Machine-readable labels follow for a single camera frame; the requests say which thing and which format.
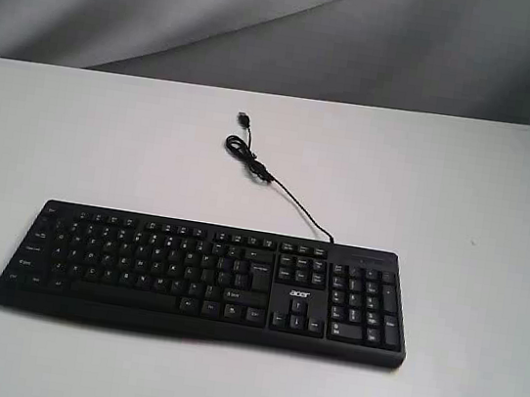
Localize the black acer keyboard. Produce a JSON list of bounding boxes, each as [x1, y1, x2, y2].
[[0, 200, 406, 370]]

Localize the grey backdrop cloth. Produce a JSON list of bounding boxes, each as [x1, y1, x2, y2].
[[0, 0, 530, 125]]

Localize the black keyboard usb cable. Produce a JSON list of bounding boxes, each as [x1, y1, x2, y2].
[[212, 110, 353, 246]]

